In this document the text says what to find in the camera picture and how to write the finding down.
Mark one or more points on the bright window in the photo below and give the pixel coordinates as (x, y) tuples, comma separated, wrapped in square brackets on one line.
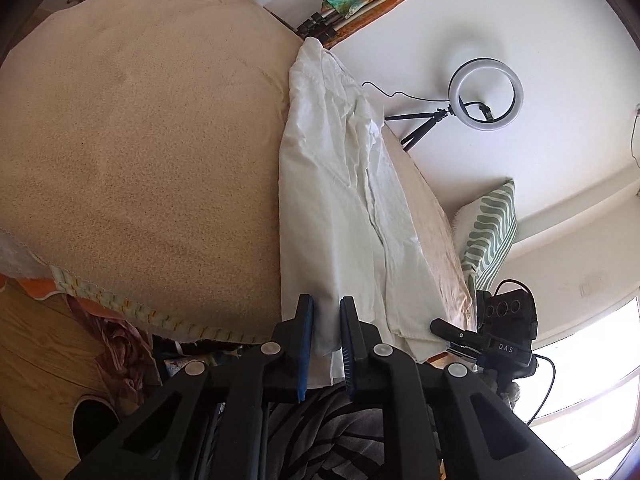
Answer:
[(600, 360)]

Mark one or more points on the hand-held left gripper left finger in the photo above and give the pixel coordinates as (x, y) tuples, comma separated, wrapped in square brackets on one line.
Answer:
[(306, 340)]

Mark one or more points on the beige terry blanket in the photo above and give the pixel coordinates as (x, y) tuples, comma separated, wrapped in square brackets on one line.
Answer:
[(125, 135)]

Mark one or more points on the orange patterned bed sheet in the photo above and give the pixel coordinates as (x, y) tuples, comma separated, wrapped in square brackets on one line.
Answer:
[(40, 287)]

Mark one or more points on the green striped cushion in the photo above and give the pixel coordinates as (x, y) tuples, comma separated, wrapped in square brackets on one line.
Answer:
[(487, 230)]

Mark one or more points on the white wall socket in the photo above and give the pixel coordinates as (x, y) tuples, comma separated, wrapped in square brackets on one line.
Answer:
[(594, 284)]

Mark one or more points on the small black tripod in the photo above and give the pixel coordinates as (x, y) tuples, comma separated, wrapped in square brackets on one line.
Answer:
[(425, 120)]

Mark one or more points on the white long-sleeved shirt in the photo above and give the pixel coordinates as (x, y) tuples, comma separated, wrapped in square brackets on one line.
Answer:
[(325, 210)]

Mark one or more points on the person's dark striped clothing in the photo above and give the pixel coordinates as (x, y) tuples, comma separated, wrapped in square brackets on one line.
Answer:
[(320, 435)]

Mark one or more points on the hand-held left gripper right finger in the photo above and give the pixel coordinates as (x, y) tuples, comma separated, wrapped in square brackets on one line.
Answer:
[(347, 345)]

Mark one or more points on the reddish patterned cloth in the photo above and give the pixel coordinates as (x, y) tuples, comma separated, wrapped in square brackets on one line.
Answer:
[(120, 345)]

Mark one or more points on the orange patterned cloth strip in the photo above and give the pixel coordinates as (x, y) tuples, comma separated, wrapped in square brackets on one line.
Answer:
[(395, 2)]

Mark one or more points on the dark slipper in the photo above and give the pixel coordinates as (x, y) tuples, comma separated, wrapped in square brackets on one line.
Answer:
[(95, 420)]

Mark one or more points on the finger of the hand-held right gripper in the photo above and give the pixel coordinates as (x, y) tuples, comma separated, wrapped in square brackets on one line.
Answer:
[(472, 355), (460, 331)]

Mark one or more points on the folded silver tripod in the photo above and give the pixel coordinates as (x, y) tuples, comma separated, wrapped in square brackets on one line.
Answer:
[(320, 17)]

